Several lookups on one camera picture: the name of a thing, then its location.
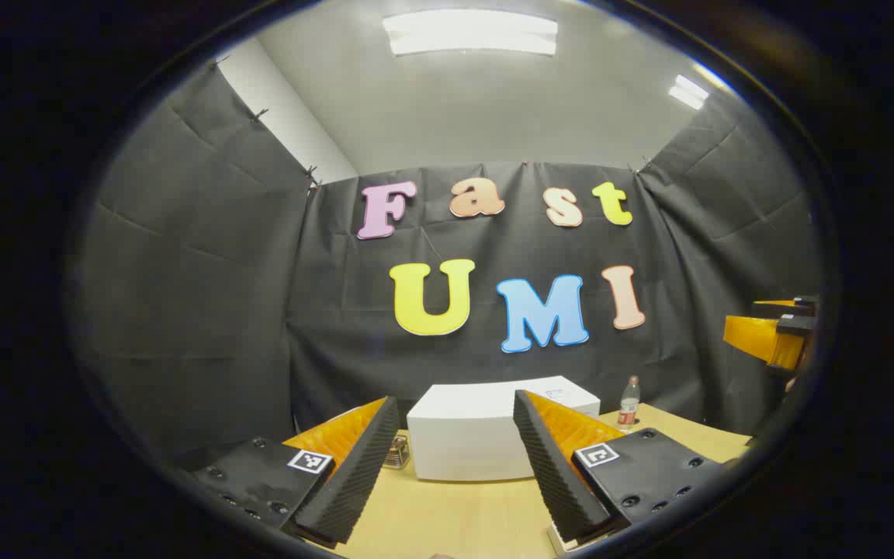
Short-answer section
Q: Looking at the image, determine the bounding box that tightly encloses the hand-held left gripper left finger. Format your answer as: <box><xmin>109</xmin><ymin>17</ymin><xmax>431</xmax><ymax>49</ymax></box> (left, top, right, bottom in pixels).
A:
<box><xmin>189</xmin><ymin>395</ymin><xmax>402</xmax><ymax>546</ymax></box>

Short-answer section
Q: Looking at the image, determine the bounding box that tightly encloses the white microwave oven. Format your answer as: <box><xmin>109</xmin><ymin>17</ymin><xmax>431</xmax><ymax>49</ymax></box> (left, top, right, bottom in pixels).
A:
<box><xmin>407</xmin><ymin>376</ymin><xmax>601</xmax><ymax>482</ymax></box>

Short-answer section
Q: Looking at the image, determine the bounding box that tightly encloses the clear red label bottle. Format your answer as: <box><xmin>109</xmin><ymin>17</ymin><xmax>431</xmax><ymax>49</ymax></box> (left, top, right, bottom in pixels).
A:
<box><xmin>618</xmin><ymin>376</ymin><xmax>642</xmax><ymax>432</ymax></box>

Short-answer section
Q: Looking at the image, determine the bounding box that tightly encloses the large ceiling light panel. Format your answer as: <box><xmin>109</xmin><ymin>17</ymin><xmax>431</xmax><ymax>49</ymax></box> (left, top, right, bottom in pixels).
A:
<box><xmin>383</xmin><ymin>9</ymin><xmax>560</xmax><ymax>57</ymax></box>

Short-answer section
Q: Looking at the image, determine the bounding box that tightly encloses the small ceiling light panel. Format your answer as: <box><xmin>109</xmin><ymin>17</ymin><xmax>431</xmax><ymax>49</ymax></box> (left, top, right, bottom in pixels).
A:
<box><xmin>667</xmin><ymin>75</ymin><xmax>711</xmax><ymax>110</ymax></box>

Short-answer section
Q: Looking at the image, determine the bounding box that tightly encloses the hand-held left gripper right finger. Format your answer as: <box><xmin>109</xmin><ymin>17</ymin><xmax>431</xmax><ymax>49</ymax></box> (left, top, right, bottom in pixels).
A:
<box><xmin>512</xmin><ymin>389</ymin><xmax>724</xmax><ymax>544</ymax></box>

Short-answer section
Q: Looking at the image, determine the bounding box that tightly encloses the black backdrop cloth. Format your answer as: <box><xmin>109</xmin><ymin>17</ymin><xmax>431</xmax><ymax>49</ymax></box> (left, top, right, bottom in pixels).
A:
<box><xmin>78</xmin><ymin>58</ymin><xmax>824</xmax><ymax>467</ymax></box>

